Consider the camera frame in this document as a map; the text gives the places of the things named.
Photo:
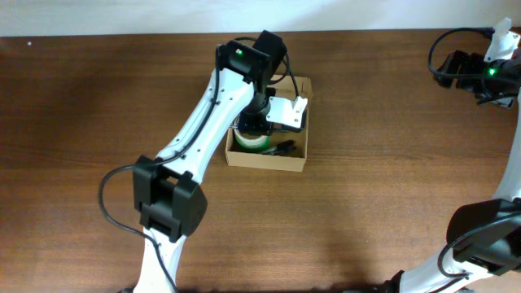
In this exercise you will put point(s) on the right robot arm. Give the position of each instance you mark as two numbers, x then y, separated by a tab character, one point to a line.
482	239

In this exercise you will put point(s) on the blue gel pen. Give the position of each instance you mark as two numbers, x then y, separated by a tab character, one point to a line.
284	151

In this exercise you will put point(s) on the cardboard box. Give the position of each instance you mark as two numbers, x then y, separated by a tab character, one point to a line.
294	160

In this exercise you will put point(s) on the black and white permanent marker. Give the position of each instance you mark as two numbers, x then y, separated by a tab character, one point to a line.
281	145

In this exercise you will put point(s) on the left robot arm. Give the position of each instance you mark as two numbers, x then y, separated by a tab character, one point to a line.
167	189

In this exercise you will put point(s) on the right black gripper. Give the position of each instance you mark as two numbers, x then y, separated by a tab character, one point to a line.
449	64

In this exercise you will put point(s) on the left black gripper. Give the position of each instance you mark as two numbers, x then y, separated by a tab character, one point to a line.
252	123

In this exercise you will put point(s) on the cream masking tape roll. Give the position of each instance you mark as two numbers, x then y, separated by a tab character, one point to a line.
238	133

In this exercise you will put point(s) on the green tape roll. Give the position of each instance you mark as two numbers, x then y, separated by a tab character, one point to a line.
252	145

